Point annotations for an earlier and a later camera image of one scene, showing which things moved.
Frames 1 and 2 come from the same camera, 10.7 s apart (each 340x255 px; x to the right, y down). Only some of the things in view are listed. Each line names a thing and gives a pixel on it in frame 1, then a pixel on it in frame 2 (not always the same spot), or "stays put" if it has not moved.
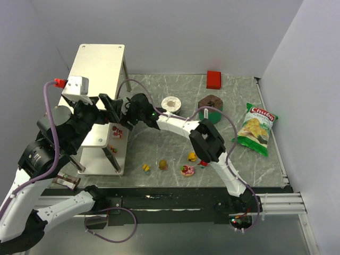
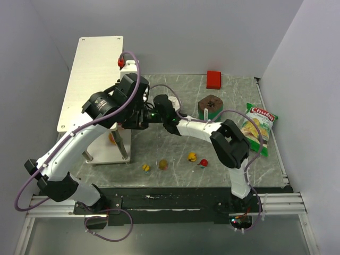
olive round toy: [163, 164] stays put
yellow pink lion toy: [113, 150] -> [111, 138]
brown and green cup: [212, 101] stays put
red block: [213, 79] stays put
